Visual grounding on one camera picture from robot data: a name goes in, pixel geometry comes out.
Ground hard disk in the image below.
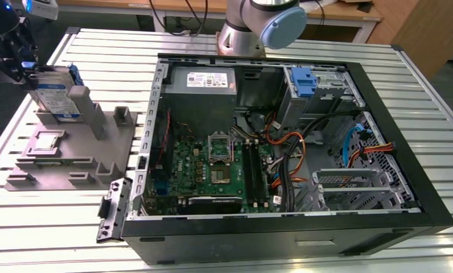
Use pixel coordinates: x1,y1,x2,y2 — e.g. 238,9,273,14
27,64,86,123

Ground coloured disk power wire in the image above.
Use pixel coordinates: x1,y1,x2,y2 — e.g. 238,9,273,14
347,141,397,169

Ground silver disk bay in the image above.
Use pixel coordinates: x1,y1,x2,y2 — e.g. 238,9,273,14
310,167,421,213

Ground silver CPU chip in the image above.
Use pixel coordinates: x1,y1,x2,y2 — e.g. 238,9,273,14
34,135,59,149

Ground grey parts rack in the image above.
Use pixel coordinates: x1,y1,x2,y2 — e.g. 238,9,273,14
5,86,141,191

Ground green RAM stick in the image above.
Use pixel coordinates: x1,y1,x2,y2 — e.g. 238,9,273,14
35,159,77,166

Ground silver power supply unit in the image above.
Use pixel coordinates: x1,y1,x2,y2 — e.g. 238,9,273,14
161,66,238,140

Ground metal socket cover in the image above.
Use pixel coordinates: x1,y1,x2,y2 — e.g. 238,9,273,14
208,131,237,166

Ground blue expansion slot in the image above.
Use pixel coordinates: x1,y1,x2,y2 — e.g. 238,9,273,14
156,181,172,197

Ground grey expansion card retainer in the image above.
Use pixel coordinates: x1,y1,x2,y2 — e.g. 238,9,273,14
97,176,134,244

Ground green motherboard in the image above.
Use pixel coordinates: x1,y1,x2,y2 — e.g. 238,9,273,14
150,129,285,214

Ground CPU socket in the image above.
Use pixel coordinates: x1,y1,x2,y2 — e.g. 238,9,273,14
210,167,237,186

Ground blue plastic drive carrier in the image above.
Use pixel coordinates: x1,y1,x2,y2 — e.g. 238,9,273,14
292,67,318,98

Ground black RAM slot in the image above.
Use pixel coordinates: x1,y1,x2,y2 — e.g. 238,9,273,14
258,138,273,208
242,138,258,208
253,138,269,208
248,138,264,208

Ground silver drive cage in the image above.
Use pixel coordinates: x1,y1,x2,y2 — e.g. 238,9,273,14
281,65,367,131

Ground black graphics card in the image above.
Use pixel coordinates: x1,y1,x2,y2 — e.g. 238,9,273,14
180,195,245,216

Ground black PC case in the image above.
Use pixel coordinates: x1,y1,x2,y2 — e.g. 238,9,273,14
97,52,453,264

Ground brown wooden cabinet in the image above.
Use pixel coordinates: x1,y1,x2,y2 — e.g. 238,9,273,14
369,0,453,82

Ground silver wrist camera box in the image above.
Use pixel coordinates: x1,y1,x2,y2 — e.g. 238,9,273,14
22,0,59,21

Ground red twisted fan wire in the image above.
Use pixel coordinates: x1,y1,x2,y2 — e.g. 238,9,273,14
154,109,173,169

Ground yellow black wire bundle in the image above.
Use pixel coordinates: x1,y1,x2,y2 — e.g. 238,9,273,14
232,124,261,140

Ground orange red wire bundle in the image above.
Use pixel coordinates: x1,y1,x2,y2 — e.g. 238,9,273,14
265,112,308,190

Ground thick black cable bundle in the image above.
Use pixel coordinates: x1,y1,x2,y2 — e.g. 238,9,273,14
278,110,367,213

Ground wooden desk white frame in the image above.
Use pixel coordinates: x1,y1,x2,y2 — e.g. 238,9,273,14
55,0,385,36

